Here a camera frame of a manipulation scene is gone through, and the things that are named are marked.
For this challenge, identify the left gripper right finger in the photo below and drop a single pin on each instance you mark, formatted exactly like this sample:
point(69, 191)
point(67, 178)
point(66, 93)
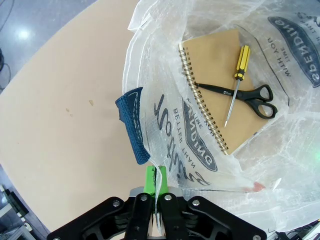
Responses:
point(162, 180)

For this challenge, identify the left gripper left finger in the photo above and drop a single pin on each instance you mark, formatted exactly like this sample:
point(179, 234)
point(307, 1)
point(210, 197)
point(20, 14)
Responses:
point(150, 180)

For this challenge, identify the black scissors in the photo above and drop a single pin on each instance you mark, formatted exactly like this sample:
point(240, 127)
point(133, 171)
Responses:
point(246, 95)

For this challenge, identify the brown spiral notebook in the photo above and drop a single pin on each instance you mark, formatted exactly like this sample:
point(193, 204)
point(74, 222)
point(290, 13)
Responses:
point(220, 62)

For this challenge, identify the grey metal frame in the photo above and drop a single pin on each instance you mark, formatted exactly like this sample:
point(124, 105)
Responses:
point(10, 205)

